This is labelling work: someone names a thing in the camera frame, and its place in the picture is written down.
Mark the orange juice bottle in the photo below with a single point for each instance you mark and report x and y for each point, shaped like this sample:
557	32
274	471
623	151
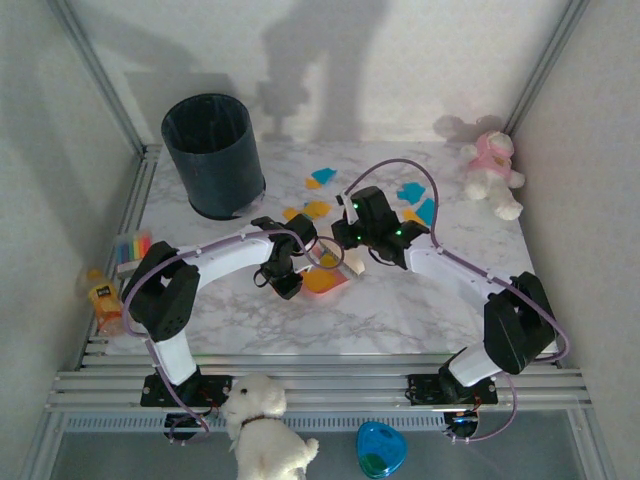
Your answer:
102	300

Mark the white plush in pink outfit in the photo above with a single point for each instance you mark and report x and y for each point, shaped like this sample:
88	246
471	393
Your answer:
492	160

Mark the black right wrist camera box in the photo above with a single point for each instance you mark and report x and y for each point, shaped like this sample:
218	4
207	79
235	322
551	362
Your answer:
372	205

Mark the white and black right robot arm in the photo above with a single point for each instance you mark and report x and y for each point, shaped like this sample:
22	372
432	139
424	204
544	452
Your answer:
440	260

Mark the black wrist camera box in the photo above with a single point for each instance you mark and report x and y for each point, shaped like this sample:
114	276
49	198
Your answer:
372	205
286	286

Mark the white camera bracket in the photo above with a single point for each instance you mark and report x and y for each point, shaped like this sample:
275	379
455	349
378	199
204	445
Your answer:
350	212
307	270

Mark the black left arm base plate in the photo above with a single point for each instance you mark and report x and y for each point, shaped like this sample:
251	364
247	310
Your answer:
150	392

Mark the white plush dog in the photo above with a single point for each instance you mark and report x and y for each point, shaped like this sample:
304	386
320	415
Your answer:
260	440

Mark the aluminium frame post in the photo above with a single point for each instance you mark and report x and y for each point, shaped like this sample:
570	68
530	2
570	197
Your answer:
102	80
595	450
547	65
42	450

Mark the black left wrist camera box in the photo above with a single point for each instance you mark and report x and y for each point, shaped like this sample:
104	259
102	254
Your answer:
286	286

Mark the clear box of coloured markers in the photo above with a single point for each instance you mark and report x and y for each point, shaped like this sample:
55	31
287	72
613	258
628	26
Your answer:
131	247

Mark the wooden hand brush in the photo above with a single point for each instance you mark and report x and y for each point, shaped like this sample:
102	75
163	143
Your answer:
352	265

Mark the aluminium front frame rails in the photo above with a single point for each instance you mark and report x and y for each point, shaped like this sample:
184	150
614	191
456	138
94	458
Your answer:
325	385

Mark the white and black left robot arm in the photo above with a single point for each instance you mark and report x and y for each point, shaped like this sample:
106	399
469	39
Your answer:
225	255

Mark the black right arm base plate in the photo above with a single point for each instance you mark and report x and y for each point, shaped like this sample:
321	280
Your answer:
422	390

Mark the dark grey round trash bin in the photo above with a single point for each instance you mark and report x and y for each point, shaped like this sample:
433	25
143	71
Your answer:
220	165

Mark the orange paper scrap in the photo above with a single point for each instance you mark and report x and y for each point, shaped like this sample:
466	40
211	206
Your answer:
320	281
291	214
410	216
330	260
312	184
319	209

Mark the white right camera bracket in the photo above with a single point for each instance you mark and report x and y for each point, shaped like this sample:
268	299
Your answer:
350	212

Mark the white left camera bracket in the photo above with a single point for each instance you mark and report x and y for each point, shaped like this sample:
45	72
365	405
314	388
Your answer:
307	270

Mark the blue heart-shaped container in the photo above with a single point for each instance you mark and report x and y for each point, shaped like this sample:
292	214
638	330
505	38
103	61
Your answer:
380	450

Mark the pink dustpan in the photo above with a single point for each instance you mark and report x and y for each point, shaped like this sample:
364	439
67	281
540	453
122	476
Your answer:
320	296

